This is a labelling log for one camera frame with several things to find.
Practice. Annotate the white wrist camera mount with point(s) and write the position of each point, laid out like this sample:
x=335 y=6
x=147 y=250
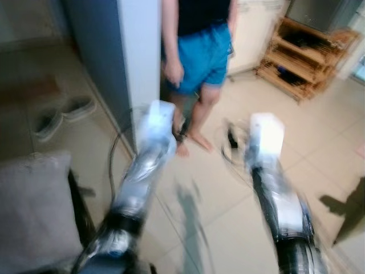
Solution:
x=157 y=123
x=267 y=137

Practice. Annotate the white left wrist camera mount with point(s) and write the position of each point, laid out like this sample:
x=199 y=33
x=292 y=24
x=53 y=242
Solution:
x=157 y=123

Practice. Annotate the cream cabinet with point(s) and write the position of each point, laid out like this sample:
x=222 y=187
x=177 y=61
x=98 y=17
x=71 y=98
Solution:
x=256 y=34

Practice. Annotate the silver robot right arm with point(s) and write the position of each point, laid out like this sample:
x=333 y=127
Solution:
x=285 y=211

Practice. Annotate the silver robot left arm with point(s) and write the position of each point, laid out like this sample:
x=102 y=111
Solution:
x=140 y=177

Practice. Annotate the person in blue shorts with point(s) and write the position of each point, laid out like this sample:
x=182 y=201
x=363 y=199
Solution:
x=202 y=51

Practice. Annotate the wooden shelf rack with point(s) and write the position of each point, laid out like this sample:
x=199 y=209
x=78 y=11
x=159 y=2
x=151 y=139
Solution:
x=342 y=43

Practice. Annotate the brown doormat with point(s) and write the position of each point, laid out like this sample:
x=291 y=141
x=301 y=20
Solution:
x=28 y=90

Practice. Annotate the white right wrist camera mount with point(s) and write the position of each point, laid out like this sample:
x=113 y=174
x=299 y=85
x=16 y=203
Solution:
x=267 y=137

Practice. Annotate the grey refrigerator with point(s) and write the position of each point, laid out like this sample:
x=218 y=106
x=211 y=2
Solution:
x=313 y=11

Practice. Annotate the grey cushion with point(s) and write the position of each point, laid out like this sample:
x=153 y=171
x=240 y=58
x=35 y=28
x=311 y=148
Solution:
x=34 y=211

